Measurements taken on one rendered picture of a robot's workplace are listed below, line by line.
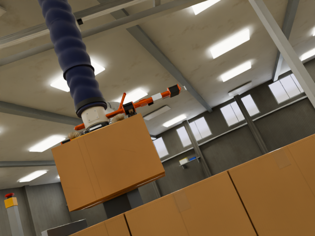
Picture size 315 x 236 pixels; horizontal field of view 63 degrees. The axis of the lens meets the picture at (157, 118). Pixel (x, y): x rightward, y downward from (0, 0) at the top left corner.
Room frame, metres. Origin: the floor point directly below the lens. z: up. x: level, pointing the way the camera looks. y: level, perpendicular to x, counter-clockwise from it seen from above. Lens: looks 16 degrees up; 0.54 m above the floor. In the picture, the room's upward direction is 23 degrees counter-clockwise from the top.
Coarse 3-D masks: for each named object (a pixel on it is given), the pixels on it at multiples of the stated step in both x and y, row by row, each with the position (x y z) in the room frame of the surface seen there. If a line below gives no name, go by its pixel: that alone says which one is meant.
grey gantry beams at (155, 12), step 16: (160, 0) 3.33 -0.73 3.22; (176, 0) 3.44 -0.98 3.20; (192, 0) 3.47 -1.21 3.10; (128, 16) 3.37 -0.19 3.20; (144, 16) 3.39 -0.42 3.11; (160, 16) 3.53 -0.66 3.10; (96, 32) 3.31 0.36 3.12; (112, 32) 3.44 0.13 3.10; (32, 48) 3.22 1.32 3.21; (48, 48) 3.24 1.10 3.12; (0, 64) 3.17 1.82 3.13; (16, 64) 3.27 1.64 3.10
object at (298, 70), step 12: (252, 0) 3.59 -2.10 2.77; (264, 12) 3.56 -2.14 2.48; (264, 24) 3.65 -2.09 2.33; (276, 24) 3.56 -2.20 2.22; (276, 36) 3.56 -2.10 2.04; (288, 48) 3.56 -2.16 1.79; (288, 60) 3.61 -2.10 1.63; (300, 72) 3.56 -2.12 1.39; (300, 84) 3.66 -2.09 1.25; (312, 84) 3.56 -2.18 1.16; (312, 96) 3.58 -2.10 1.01
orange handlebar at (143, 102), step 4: (180, 88) 1.77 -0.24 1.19; (164, 92) 1.74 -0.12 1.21; (168, 92) 1.74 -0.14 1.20; (164, 96) 1.78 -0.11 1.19; (140, 100) 1.72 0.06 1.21; (144, 100) 1.72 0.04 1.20; (148, 100) 1.73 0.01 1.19; (136, 104) 1.72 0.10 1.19; (140, 104) 1.73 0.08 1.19; (144, 104) 1.76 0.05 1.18; (112, 112) 1.70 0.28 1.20; (116, 112) 1.70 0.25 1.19; (120, 112) 1.75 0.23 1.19; (108, 116) 1.70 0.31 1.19; (112, 116) 1.74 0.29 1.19; (76, 128) 1.68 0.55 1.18; (80, 128) 1.72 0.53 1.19
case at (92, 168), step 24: (72, 144) 1.52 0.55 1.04; (96, 144) 1.53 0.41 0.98; (120, 144) 1.54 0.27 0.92; (144, 144) 1.55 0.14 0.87; (72, 168) 1.52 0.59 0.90; (96, 168) 1.53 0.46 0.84; (120, 168) 1.54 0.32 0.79; (144, 168) 1.55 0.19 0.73; (72, 192) 1.52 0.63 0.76; (96, 192) 1.53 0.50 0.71; (120, 192) 1.71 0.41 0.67
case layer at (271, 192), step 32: (256, 160) 0.99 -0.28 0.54; (288, 160) 1.00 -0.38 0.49; (192, 192) 0.96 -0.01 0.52; (224, 192) 0.97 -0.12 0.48; (256, 192) 0.98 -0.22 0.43; (288, 192) 0.99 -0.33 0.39; (96, 224) 0.93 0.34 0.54; (128, 224) 0.94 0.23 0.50; (160, 224) 0.95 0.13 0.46; (192, 224) 0.96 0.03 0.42; (224, 224) 0.97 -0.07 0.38; (256, 224) 0.98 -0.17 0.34; (288, 224) 0.99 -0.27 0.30
